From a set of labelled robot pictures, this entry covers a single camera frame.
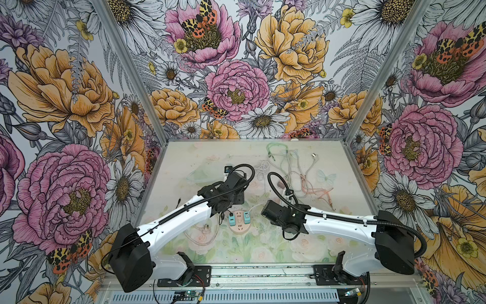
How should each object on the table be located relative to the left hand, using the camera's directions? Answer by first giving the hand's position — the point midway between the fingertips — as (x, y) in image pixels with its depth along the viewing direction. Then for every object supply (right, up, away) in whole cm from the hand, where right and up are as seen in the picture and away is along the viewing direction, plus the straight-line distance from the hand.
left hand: (232, 197), depth 81 cm
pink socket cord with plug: (-12, -14, +2) cm, 19 cm away
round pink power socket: (+3, -14, +3) cm, 14 cm away
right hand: (+20, -10, +1) cm, 23 cm away
